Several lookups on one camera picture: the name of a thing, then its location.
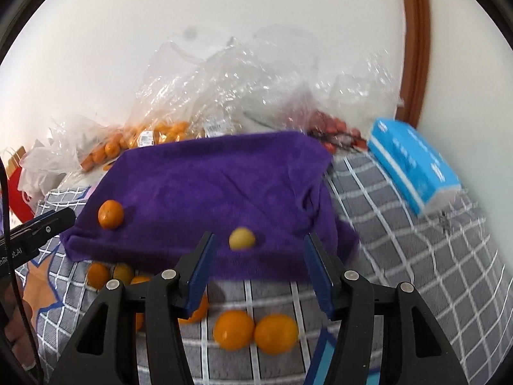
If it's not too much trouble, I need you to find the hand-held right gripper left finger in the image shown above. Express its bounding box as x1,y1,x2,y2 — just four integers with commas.
48,231,217,385

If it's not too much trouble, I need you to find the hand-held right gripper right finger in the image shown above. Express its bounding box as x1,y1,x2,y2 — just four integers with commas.
304,233,469,385

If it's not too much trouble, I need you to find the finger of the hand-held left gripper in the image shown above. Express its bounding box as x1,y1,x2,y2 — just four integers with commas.
9,208,76,251

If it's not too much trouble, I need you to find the purple towel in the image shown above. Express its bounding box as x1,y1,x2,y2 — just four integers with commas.
60,130,359,281

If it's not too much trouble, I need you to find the person's left hand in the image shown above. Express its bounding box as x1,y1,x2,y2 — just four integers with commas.
5,301,35,351

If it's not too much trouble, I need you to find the red paper bag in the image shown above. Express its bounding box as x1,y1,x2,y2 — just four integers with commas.
2,146,37,222

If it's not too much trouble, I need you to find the white plastic bag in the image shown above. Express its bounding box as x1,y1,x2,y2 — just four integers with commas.
19,140,67,203

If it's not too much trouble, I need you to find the small dull yellow fruit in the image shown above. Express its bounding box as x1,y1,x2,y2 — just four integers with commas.
113,264,135,285

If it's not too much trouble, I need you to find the grey checked bed sheet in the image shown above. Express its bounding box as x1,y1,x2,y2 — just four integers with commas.
24,144,510,385

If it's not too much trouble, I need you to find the heap of bagged small oranges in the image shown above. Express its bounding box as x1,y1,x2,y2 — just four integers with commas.
80,130,127,172
128,121,195,146

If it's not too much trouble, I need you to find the blue tissue pack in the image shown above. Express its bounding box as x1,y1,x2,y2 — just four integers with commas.
368,118,461,215

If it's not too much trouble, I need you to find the heap of bagged red tomatoes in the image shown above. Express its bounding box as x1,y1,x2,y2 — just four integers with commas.
308,110,368,154

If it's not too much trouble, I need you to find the large clear plastic bag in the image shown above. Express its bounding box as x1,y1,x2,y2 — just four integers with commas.
236,26,403,155

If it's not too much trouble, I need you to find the black cable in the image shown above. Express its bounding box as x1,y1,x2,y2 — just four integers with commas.
0,156,44,385

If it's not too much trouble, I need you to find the brown wooden door frame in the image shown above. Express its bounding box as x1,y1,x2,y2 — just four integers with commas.
399,0,432,127

